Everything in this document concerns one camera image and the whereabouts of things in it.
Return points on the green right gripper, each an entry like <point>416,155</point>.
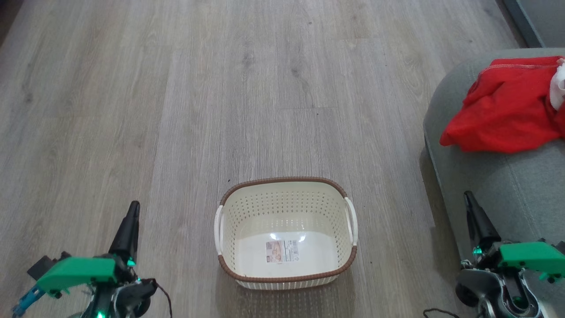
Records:
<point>529,256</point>

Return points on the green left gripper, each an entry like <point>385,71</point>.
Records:
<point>79,269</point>

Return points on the red cloth garment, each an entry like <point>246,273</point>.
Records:
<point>507,110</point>

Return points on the white cloth piece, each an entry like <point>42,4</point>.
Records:
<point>558,88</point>

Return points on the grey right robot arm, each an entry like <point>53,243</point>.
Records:
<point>499,291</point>

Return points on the grey fabric sofa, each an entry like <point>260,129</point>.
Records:
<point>521,194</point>

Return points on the blue plastic connector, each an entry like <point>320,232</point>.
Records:
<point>27,302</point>

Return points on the paper label sticker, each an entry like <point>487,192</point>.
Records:
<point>282,251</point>

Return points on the cream perforated laundry basket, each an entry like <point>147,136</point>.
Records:
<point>287,198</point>

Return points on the dark grey furniture piece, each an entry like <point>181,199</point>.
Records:
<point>543,22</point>

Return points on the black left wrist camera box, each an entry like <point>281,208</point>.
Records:
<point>42,265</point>

